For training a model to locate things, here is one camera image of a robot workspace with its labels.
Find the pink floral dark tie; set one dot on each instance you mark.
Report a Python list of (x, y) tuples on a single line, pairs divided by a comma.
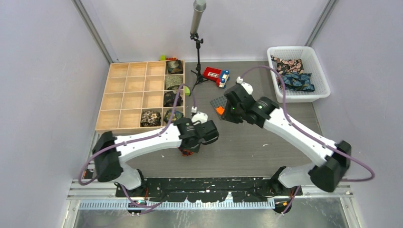
[(288, 66)]

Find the orange navy striped tie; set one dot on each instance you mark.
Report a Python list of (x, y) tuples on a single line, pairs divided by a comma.
[(186, 152)]

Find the rolled olive patterned tie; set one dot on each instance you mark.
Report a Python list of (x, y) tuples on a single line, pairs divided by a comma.
[(172, 82)]

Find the green block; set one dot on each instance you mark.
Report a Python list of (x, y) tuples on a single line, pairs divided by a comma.
[(187, 91)]

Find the black tripod stand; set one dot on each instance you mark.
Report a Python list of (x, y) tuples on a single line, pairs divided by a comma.
[(199, 77)]

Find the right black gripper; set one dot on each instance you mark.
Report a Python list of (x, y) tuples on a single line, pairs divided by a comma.
[(227, 116)]

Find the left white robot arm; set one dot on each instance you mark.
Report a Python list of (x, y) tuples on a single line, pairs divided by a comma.
[(113, 152)]

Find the rolled beige floral tie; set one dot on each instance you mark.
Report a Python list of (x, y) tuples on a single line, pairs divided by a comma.
[(150, 118)]

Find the rolled dark tie top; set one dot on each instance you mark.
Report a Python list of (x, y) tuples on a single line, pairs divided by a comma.
[(174, 67)]

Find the rolled blue gold flower tie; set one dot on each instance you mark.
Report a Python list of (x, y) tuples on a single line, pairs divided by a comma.
[(176, 115)]

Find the orange curved block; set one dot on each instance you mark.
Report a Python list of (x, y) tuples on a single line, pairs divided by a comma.
[(220, 110)]

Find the white plastic basket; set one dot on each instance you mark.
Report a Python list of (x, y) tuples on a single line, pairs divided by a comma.
[(311, 65)]

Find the green and red small toys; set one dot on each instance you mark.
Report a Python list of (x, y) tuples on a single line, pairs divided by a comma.
[(165, 58)]

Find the blue patterned tie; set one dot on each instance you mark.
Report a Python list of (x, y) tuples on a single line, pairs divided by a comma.
[(297, 82)]

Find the rolled black gold tie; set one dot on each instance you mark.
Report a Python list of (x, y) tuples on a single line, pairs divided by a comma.
[(169, 98)]

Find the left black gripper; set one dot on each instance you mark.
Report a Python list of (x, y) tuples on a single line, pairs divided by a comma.
[(195, 150)]

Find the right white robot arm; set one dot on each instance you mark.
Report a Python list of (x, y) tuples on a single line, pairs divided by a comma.
[(328, 162)]

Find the red toy block car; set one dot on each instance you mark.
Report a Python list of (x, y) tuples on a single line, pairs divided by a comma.
[(218, 76)]

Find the grey microphone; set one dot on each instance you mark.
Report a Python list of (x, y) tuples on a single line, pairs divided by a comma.
[(199, 6)]

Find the wooden compartment tray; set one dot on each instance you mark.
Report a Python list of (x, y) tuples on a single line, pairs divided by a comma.
[(132, 87)]

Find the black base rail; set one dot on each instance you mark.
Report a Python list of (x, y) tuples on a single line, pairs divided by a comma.
[(208, 190)]

